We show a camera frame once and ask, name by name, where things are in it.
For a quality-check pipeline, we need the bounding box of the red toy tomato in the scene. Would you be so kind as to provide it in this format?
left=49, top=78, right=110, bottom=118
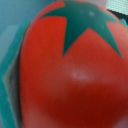
left=20, top=0, right=128, bottom=128

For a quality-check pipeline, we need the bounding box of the teal grey gripper finger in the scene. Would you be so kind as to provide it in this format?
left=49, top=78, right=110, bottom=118
left=0, top=20, right=30, bottom=128

